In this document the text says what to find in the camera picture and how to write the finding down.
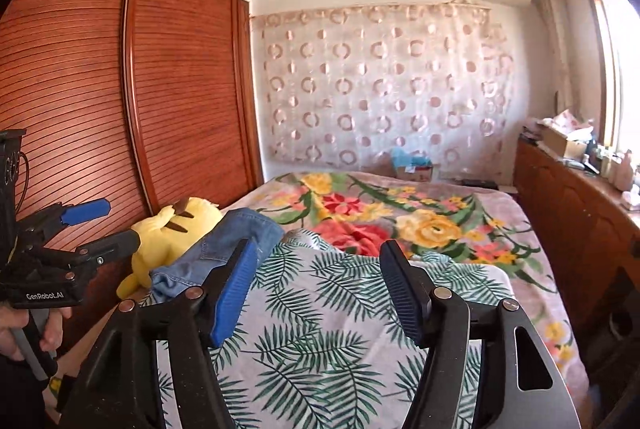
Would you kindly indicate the yellow plush toy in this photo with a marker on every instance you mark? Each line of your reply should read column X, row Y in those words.
column 160, row 239

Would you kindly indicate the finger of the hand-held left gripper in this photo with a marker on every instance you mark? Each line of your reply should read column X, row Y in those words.
column 87, row 210
column 100, row 254

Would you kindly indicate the floral blanket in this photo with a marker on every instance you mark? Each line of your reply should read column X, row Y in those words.
column 400, row 219

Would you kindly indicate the wooden louvered wardrobe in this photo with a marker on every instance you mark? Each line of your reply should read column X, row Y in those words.
column 175, row 84

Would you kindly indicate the group of small bottles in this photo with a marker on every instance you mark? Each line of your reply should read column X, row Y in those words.
column 617, row 169

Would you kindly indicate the white window drape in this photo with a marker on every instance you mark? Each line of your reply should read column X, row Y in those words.
column 552, row 34

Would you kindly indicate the wooden cabinet counter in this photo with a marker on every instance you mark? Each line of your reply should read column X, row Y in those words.
column 560, row 219

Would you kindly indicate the tan box with papers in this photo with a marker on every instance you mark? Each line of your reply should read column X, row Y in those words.
column 562, row 136

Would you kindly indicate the person's left hand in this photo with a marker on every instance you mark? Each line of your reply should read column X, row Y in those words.
column 10, row 321

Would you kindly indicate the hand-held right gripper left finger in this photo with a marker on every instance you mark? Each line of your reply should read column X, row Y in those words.
column 235, row 294

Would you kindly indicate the circle patterned curtain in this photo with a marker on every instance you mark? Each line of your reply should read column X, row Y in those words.
column 380, row 84

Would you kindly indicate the blue denim pants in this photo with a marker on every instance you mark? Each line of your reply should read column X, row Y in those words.
column 220, row 239

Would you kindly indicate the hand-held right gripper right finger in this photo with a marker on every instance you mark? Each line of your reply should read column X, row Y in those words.
column 402, row 294

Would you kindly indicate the dark waste bin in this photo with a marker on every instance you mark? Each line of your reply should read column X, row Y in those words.
column 625, row 321

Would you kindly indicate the palm leaf printed sheet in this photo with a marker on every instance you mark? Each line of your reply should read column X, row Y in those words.
column 325, row 334

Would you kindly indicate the cardboard box with blue cloth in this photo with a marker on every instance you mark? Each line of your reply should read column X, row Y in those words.
column 412, row 166

